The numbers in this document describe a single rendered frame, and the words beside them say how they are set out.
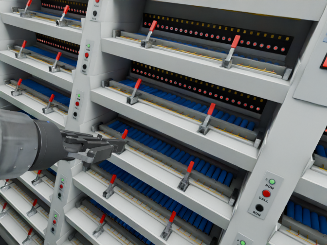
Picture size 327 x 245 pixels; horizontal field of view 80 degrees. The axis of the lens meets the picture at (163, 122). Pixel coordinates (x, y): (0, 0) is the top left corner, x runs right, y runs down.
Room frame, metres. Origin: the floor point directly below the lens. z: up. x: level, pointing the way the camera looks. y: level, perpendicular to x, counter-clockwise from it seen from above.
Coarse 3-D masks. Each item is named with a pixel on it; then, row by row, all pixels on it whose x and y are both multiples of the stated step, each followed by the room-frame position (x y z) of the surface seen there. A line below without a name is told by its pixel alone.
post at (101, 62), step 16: (112, 0) 0.73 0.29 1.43; (128, 0) 0.80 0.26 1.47; (144, 0) 0.89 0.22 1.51; (112, 16) 0.75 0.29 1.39; (128, 16) 0.82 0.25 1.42; (96, 32) 0.73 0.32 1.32; (80, 48) 0.75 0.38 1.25; (96, 48) 0.72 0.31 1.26; (80, 64) 0.75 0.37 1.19; (96, 64) 0.72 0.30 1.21; (112, 64) 0.80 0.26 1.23; (128, 64) 0.89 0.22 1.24; (80, 80) 0.74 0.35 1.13; (80, 112) 0.73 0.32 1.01; (96, 112) 0.77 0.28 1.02; (64, 160) 0.74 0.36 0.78; (80, 160) 0.74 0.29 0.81; (64, 192) 0.73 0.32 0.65; (80, 192) 0.78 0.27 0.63; (48, 224) 0.75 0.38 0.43; (64, 224) 0.73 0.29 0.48; (48, 240) 0.74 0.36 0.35
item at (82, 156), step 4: (80, 152) 0.29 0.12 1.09; (84, 152) 0.30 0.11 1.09; (68, 156) 0.28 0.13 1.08; (72, 156) 0.28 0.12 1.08; (76, 156) 0.28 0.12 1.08; (80, 156) 0.28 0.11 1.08; (84, 156) 0.28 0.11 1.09; (84, 160) 0.28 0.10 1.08; (88, 160) 0.28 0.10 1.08; (92, 160) 0.29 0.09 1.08
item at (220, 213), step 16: (112, 112) 0.85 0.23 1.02; (80, 128) 0.71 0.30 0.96; (96, 128) 0.76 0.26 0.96; (112, 160) 0.66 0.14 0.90; (128, 160) 0.63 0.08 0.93; (144, 160) 0.64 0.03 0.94; (224, 160) 0.66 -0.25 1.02; (144, 176) 0.59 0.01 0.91; (160, 176) 0.58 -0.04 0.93; (176, 176) 0.59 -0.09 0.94; (176, 192) 0.54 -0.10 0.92; (192, 192) 0.54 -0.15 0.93; (240, 192) 0.51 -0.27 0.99; (192, 208) 0.52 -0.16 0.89; (208, 208) 0.50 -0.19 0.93; (224, 208) 0.51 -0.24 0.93; (224, 224) 0.48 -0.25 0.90
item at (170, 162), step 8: (104, 128) 0.75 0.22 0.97; (112, 136) 0.74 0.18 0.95; (120, 136) 0.72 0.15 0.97; (128, 144) 0.71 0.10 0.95; (136, 144) 0.69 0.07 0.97; (144, 152) 0.68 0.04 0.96; (152, 152) 0.66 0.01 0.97; (160, 160) 0.65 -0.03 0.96; (168, 160) 0.63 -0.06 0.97; (168, 168) 0.61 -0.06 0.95; (176, 168) 0.61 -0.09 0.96; (184, 168) 0.60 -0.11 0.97; (192, 176) 0.59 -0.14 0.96; (200, 176) 0.58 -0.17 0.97; (208, 184) 0.57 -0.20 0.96; (216, 184) 0.56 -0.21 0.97; (224, 192) 0.55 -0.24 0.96
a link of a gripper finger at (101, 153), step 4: (92, 148) 0.31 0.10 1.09; (96, 148) 0.32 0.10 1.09; (100, 148) 0.33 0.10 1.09; (104, 148) 0.34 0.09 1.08; (108, 148) 0.35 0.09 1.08; (112, 148) 0.37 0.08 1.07; (88, 152) 0.29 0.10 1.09; (92, 152) 0.29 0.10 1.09; (96, 152) 0.31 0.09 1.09; (100, 152) 0.32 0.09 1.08; (104, 152) 0.34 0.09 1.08; (108, 152) 0.35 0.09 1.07; (88, 156) 0.28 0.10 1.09; (92, 156) 0.29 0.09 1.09; (96, 156) 0.31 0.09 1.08; (100, 156) 0.32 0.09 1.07; (104, 156) 0.34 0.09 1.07; (108, 156) 0.36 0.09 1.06; (96, 160) 0.32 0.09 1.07; (100, 160) 0.33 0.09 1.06; (84, 164) 0.28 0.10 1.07; (88, 164) 0.28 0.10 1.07
